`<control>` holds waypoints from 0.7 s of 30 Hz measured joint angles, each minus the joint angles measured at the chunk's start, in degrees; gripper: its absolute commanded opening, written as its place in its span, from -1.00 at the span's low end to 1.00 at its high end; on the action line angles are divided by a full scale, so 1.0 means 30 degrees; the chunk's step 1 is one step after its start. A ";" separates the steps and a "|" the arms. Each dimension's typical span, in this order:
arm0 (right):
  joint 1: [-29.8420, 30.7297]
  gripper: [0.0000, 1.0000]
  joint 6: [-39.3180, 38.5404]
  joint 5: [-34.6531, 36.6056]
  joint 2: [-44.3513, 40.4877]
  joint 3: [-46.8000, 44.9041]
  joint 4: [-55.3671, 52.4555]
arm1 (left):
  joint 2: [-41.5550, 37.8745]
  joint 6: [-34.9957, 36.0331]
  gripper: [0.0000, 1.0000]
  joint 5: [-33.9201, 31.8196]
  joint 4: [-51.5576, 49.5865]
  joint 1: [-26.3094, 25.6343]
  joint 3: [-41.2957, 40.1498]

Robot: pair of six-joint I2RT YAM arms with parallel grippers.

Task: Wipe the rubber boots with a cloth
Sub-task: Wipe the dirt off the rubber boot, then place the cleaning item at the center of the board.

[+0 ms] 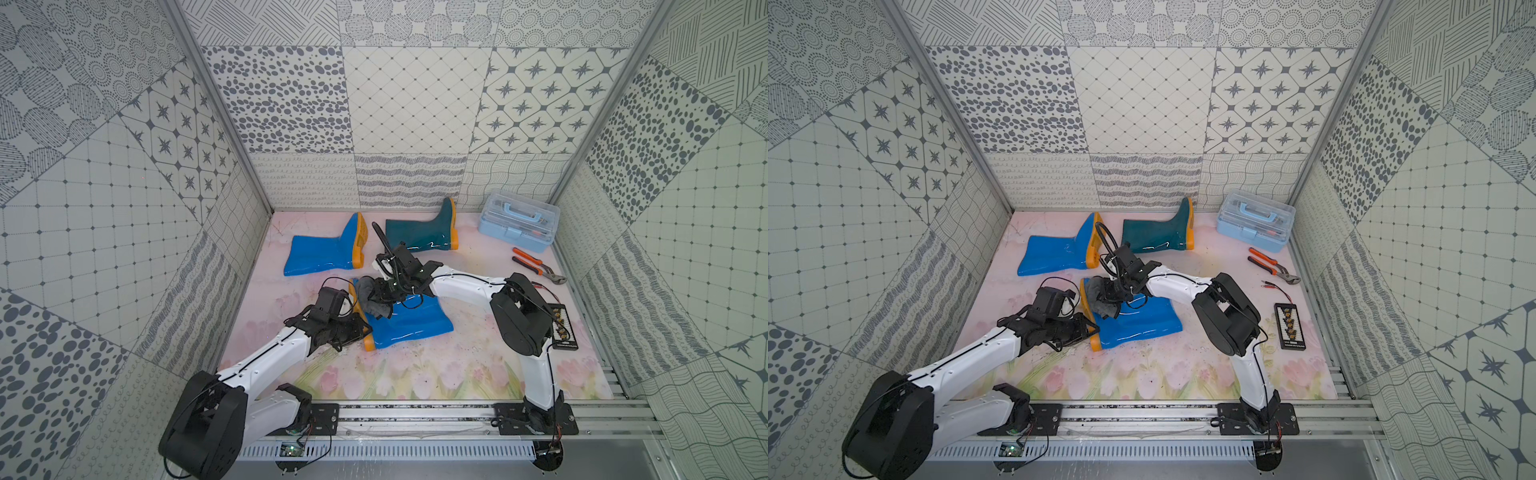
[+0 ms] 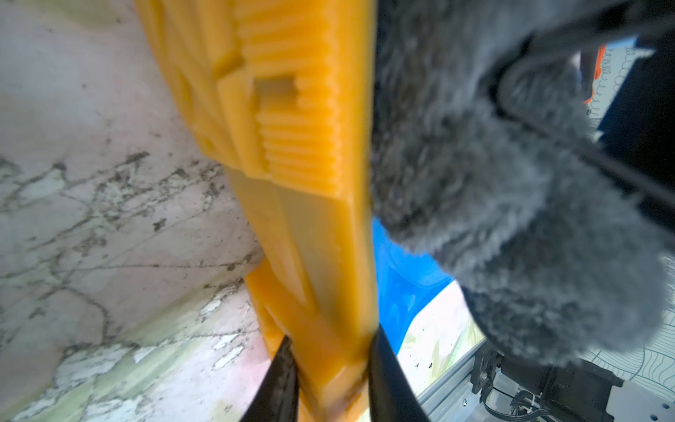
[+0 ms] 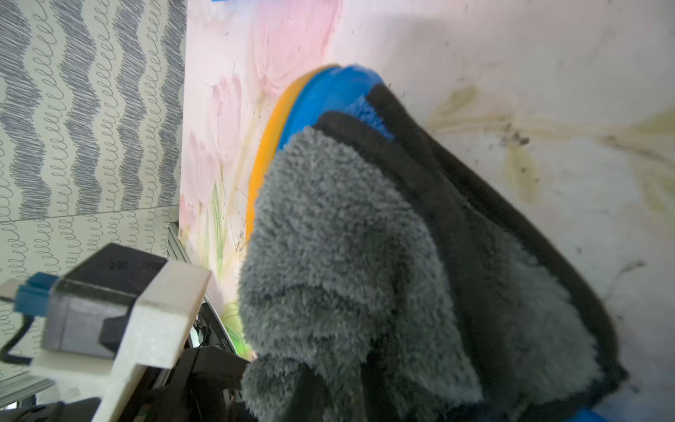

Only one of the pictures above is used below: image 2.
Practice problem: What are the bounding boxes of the aluminium mounting rail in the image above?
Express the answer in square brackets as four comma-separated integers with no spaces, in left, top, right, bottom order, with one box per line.
[419,342,674,422]

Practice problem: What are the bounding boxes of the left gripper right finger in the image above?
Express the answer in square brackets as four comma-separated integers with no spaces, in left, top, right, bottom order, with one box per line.
[367,326,429,422]

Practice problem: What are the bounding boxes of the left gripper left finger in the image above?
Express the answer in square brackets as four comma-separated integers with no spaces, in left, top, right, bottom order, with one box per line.
[240,336,300,422]

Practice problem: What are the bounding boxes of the grey microfibre cloth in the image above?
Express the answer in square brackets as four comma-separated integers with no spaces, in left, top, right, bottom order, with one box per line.
[370,1,673,365]

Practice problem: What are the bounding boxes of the orange handled pliers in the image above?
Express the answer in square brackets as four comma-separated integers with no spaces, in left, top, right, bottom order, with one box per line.
[579,45,606,104]

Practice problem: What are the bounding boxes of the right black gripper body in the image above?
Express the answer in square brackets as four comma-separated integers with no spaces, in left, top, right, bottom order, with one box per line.
[496,1,674,232]

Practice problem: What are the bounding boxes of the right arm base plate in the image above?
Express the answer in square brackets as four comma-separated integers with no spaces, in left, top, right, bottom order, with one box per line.
[470,343,623,421]

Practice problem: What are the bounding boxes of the blue rubber boot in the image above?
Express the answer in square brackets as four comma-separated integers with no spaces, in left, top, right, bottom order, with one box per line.
[134,0,455,422]

